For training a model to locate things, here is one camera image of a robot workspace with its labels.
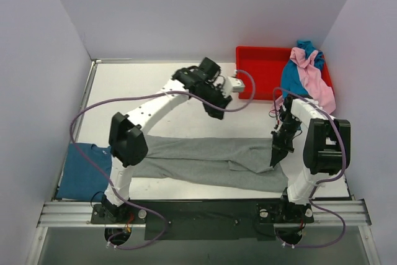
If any grey t shirt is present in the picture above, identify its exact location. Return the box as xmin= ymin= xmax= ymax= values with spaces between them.
xmin=133 ymin=136 xmax=288 ymax=192

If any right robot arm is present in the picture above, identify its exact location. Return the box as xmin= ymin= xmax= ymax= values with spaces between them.
xmin=270 ymin=93 xmax=351 ymax=221

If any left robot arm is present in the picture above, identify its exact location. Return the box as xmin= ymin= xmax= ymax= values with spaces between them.
xmin=101 ymin=58 xmax=240 ymax=223

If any teal t shirt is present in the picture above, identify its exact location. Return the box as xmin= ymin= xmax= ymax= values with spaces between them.
xmin=280 ymin=39 xmax=326 ymax=131

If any pink t shirt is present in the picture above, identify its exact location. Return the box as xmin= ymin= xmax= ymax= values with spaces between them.
xmin=268 ymin=47 xmax=337 ymax=117

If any red plastic bin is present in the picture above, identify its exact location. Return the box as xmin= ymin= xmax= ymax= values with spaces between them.
xmin=236 ymin=40 xmax=336 ymax=113

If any folded dark blue t shirt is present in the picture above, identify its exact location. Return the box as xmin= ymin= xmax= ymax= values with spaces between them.
xmin=55 ymin=143 xmax=112 ymax=202

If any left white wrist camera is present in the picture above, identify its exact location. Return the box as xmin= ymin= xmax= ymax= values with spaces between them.
xmin=223 ymin=71 xmax=245 ymax=95

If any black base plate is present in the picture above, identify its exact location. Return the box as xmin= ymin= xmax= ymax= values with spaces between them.
xmin=91 ymin=199 xmax=314 ymax=241

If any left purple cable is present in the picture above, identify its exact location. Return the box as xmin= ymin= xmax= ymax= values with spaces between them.
xmin=69 ymin=69 xmax=257 ymax=250

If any aluminium front rail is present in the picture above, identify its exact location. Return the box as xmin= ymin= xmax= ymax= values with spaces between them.
xmin=38 ymin=200 xmax=372 ymax=227

